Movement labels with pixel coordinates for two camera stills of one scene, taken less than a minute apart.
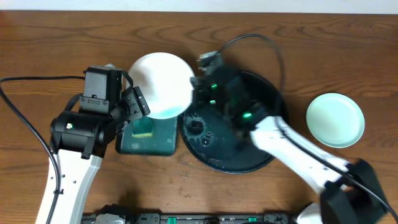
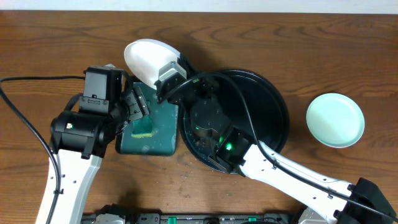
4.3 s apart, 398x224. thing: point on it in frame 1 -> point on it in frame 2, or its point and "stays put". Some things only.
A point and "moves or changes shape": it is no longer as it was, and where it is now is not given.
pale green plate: x=335 y=120 stays put
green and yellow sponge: x=142 y=128 stays put
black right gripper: x=196 y=83 -> x=205 y=84
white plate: x=164 y=81 moves or changes shape
